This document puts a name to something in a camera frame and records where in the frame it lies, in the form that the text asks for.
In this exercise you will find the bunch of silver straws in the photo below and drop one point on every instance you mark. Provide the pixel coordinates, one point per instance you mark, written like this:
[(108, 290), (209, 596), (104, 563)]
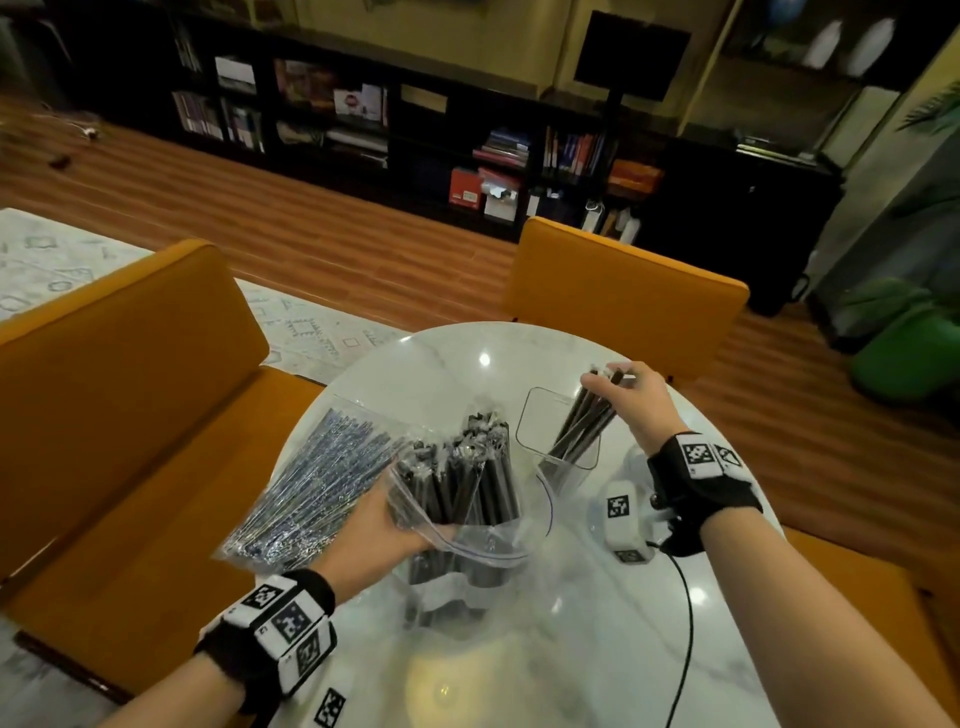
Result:
[(315, 487)]

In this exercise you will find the long black bookshelf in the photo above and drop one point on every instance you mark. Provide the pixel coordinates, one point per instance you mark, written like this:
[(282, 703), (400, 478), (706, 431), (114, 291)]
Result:
[(750, 217)]

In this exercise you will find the red box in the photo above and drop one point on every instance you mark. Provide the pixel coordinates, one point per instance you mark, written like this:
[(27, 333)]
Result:
[(465, 187)]

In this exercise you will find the white vase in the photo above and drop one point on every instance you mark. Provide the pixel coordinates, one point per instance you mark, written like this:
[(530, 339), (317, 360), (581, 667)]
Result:
[(821, 45), (870, 46)]

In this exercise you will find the row of standing books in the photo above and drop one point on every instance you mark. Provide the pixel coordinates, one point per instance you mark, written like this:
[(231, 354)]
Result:
[(574, 154)]

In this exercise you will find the clear zip bag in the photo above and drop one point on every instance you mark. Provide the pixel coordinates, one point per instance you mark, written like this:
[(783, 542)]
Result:
[(352, 416), (480, 540)]

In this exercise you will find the gold framed wall shelf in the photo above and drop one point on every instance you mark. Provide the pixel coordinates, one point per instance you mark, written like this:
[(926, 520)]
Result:
[(757, 45)]

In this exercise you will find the blue globe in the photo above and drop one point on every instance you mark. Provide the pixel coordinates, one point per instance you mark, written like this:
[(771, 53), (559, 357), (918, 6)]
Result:
[(787, 9)]

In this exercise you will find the person's left forearm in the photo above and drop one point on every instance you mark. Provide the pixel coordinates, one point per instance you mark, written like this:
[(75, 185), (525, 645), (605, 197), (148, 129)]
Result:
[(180, 701)]

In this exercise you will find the black monitor on stand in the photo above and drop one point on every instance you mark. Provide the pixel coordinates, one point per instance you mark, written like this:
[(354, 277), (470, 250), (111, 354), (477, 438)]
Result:
[(630, 56)]

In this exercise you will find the green palm plant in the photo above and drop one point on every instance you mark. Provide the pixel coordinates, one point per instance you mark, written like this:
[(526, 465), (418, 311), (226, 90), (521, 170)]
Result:
[(937, 112)]

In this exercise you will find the flat stack of books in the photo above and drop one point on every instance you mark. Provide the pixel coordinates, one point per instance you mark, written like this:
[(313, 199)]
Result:
[(502, 148)]

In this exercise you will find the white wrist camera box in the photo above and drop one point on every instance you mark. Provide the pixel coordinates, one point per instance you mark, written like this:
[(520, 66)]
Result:
[(622, 517), (330, 709)]

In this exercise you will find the person's right forearm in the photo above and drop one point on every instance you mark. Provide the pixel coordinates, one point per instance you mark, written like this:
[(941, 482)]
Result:
[(810, 622)]

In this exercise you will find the orange upholstered chair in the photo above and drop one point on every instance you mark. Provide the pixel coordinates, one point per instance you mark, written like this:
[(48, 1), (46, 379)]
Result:
[(622, 300), (900, 585), (112, 390)]

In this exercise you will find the person's right hand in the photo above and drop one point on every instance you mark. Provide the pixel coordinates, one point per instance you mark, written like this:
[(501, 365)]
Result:
[(645, 409)]

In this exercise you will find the person's left hand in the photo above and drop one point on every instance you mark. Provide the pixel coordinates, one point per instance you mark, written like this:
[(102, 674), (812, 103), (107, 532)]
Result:
[(367, 540)]

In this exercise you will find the square transparent container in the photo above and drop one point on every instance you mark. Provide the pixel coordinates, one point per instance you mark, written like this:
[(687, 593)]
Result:
[(540, 420)]

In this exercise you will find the stack of orange books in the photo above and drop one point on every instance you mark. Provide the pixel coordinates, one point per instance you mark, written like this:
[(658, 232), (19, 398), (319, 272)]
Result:
[(636, 178)]

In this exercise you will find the black wristband with marker tags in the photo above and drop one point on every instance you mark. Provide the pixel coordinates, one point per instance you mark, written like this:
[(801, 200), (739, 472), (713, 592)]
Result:
[(285, 622), (705, 480)]

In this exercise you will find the green plant pot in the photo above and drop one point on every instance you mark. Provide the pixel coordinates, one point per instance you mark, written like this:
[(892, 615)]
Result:
[(907, 360)]

